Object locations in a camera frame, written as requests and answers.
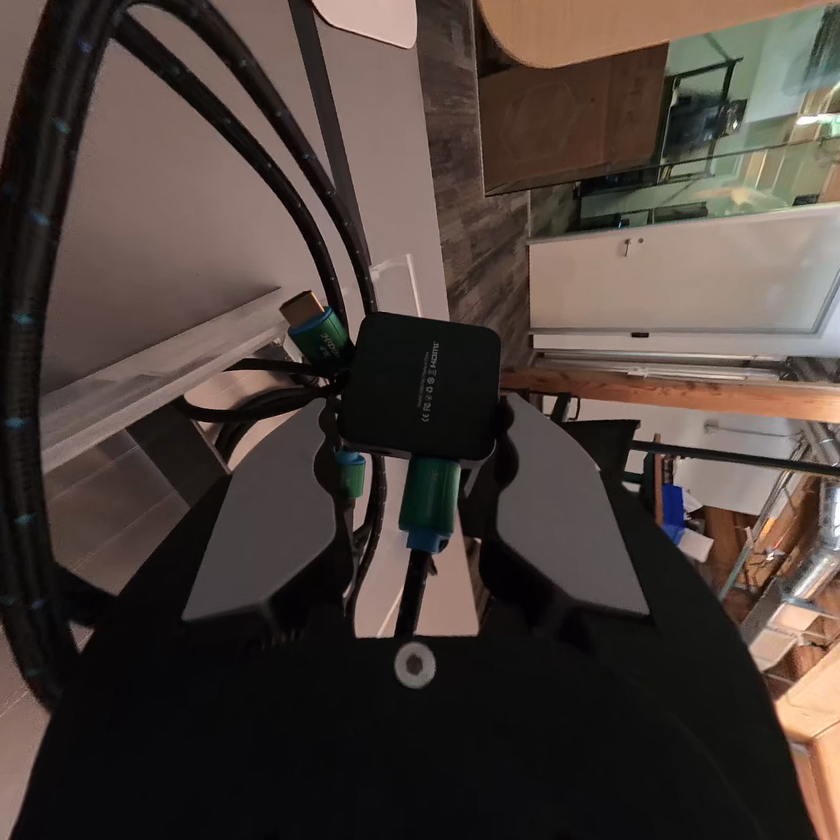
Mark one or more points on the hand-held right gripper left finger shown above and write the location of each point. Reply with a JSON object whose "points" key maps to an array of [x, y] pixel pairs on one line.
{"points": [[269, 525]]}

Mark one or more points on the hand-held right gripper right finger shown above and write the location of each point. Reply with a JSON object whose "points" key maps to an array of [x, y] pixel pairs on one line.
{"points": [[571, 525]]}

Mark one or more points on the clear plastic bin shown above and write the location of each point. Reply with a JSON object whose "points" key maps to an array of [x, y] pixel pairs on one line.
{"points": [[131, 387]]}

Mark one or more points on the black hdmi adapter hub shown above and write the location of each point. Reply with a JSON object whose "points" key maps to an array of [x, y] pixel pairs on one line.
{"points": [[420, 380]]}

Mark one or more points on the blue storage bin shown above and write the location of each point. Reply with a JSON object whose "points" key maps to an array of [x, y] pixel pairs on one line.
{"points": [[679, 515]]}

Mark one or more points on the silver ceiling ductwork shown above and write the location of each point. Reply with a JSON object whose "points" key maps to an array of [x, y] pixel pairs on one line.
{"points": [[814, 564]]}

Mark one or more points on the white door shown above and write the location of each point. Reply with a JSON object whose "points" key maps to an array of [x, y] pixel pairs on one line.
{"points": [[656, 282]]}

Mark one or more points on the brown cardboard panel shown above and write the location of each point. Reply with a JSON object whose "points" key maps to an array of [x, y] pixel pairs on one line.
{"points": [[571, 118]]}

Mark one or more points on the black equipment rack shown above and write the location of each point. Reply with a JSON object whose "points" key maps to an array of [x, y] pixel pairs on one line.
{"points": [[702, 111]]}

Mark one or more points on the wooden support post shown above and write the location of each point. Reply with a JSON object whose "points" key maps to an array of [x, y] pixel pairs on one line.
{"points": [[656, 394]]}

